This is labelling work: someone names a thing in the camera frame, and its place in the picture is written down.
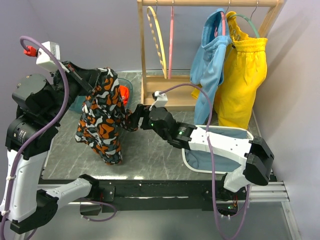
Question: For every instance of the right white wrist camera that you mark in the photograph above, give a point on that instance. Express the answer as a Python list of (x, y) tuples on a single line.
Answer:
[(160, 100)]

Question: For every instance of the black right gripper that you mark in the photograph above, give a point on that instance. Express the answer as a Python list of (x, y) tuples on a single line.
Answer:
[(141, 110)]

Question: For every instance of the white laundry basket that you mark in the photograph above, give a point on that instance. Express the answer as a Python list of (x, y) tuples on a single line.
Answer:
[(229, 144)]

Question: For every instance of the aluminium extrusion rail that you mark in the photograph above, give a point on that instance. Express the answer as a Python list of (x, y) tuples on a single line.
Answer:
[(273, 192)]

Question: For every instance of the pink hanger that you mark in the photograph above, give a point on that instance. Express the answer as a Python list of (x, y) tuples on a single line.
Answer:
[(223, 25), (171, 39)]

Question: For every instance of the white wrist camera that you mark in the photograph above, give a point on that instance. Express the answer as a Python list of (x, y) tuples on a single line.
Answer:
[(42, 58), (160, 100)]

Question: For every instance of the teal plastic bin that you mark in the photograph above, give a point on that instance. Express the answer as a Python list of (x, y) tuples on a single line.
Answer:
[(77, 105)]

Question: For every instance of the wooden clothes rack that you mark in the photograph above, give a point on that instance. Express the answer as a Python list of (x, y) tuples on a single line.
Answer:
[(181, 99)]

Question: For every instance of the pink hanger under blue shorts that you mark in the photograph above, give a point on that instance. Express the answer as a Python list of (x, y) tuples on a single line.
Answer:
[(223, 25)]

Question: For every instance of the yellow hanger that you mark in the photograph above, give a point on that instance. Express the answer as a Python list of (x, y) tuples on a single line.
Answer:
[(157, 38)]

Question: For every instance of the yellow shorts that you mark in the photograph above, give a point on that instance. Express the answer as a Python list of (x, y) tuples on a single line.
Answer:
[(244, 70)]

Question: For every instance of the green hanger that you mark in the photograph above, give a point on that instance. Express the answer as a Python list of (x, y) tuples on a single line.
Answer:
[(257, 35)]

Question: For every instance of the orange shorts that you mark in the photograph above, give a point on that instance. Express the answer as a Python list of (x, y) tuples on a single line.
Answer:
[(125, 94)]

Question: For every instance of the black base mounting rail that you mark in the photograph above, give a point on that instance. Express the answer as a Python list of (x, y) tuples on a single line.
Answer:
[(151, 195)]

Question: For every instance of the grey-blue cloth in basket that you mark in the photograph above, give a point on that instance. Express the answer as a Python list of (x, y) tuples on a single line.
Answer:
[(200, 161)]

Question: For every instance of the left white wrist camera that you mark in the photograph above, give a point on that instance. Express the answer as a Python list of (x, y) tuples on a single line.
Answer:
[(42, 58)]

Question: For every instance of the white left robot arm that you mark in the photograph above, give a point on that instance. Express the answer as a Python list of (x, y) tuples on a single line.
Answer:
[(40, 107)]

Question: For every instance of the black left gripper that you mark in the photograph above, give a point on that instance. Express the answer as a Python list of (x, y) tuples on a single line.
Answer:
[(86, 79)]

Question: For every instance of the camouflage patterned shorts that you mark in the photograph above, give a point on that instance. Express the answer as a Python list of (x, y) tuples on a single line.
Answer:
[(102, 113)]

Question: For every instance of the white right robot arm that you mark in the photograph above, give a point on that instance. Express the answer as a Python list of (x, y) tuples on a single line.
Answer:
[(254, 156)]

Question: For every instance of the light blue shorts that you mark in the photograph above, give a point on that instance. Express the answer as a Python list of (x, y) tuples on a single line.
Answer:
[(207, 69)]

